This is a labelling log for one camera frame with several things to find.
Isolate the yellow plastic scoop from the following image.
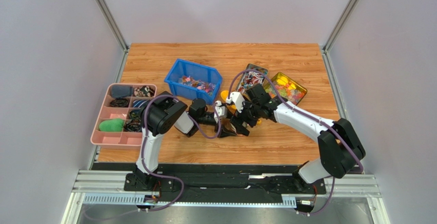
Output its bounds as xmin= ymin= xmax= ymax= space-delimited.
xmin=220 ymin=90 xmax=262 ymax=125

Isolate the blue plastic candy bin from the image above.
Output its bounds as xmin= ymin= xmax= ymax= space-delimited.
xmin=164 ymin=58 xmax=223 ymax=105

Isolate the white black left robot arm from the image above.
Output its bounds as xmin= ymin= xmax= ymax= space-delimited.
xmin=133 ymin=91 xmax=237 ymax=184

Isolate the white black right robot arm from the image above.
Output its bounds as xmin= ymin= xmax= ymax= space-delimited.
xmin=226 ymin=84 xmax=366 ymax=185

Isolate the pink compartment tray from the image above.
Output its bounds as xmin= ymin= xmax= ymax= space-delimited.
xmin=90 ymin=83 xmax=157 ymax=149

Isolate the green plush toy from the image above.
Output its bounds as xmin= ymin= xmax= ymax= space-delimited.
xmin=98 ymin=118 xmax=124 ymax=132

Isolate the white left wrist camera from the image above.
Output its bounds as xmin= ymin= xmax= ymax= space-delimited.
xmin=213 ymin=100 xmax=228 ymax=124

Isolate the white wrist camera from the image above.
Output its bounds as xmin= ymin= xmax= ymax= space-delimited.
xmin=213 ymin=100 xmax=228 ymax=124
xmin=226 ymin=92 xmax=245 ymax=113

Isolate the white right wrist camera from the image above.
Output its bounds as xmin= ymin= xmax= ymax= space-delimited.
xmin=226 ymin=92 xmax=245 ymax=113

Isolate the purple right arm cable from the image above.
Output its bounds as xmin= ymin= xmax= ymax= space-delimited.
xmin=227 ymin=68 xmax=365 ymax=216

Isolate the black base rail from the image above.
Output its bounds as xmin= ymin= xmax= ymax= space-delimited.
xmin=124 ymin=164 xmax=327 ymax=203

